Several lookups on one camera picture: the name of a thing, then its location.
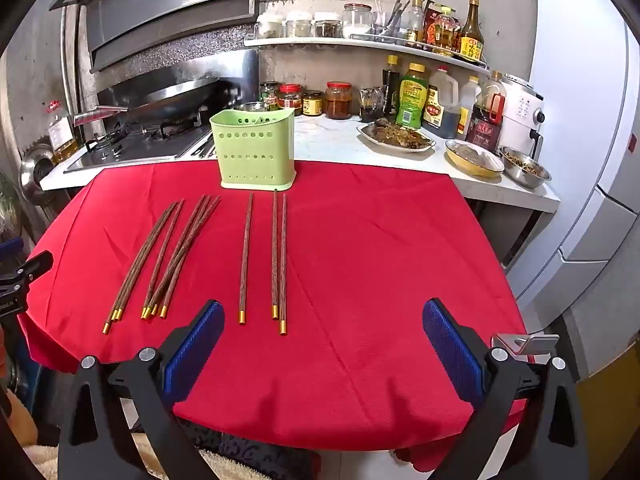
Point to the white plastic jug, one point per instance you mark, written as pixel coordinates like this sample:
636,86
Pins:
469,100

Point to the plate of cooked food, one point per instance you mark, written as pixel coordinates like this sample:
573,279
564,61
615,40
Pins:
395,135

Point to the dark patterned cloth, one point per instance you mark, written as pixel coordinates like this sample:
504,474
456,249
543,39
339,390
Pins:
260,452

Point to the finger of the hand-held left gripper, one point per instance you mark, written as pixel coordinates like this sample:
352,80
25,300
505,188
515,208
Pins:
35,266
10,249

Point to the steel pot lid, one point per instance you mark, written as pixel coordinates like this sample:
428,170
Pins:
35,170

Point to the clear condiment bottle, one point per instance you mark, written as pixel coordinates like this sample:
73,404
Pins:
416,22

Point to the red tablecloth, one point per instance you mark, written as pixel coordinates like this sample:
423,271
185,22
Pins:
360,260

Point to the yellow oval dish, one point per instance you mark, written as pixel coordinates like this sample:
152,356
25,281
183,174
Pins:
472,157

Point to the red-label oil bottle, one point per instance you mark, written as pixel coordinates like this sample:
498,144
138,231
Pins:
440,30

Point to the chili sauce jar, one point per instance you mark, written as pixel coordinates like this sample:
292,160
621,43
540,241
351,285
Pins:
338,102

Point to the white-lid spice jar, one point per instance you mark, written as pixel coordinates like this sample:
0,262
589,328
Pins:
269,25
328,26
298,26

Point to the red-lid glass jar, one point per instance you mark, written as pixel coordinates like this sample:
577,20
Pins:
357,22

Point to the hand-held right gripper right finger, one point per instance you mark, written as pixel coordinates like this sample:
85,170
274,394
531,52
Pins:
452,355

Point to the dark bottle yellow label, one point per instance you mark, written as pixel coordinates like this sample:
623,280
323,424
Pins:
471,40

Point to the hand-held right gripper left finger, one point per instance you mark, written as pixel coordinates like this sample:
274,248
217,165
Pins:
195,355

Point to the metal bracket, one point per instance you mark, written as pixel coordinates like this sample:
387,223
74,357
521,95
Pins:
525,344

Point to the clear plastic spice bag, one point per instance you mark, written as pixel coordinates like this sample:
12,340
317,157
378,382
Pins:
370,105

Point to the clear cup with utensils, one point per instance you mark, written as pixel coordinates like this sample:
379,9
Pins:
389,22

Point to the steel bowl with food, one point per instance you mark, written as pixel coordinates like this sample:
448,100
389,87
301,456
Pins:
522,165

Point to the green plastic bottle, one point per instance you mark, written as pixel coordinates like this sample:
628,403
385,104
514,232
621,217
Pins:
412,97

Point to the yellow-label sauce jar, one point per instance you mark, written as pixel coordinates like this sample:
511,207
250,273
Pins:
312,104

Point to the oil jug red label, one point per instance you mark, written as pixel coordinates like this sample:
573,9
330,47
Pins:
441,105

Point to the pile of metal cutlery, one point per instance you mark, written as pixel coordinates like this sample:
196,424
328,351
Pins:
205,146

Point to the small steel bowl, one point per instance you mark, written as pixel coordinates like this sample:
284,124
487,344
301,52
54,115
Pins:
250,106

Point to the white refrigerator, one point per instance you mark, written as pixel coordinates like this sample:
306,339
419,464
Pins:
575,110

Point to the large cooking oil bottle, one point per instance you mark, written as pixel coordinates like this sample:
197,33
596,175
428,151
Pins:
62,135

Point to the steel wok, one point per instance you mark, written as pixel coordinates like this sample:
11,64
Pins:
170,97

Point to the gas stove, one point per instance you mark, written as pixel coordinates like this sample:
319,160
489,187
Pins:
135,147

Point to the bunch of wooden chopsticks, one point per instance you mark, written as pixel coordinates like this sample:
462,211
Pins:
246,260

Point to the grey metal pipe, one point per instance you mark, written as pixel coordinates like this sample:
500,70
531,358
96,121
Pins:
66,50

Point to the green plastic utensil holder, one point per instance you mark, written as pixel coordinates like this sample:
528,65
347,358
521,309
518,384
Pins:
250,160

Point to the dark soy sauce bottle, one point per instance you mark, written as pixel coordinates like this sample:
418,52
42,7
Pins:
391,87

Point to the beige fluffy cloth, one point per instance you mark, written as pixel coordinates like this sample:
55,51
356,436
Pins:
45,462

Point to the red-lid sauce jar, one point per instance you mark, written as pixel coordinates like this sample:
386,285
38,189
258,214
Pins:
291,101

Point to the steel range hood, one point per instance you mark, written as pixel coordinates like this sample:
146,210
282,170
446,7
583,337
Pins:
165,5

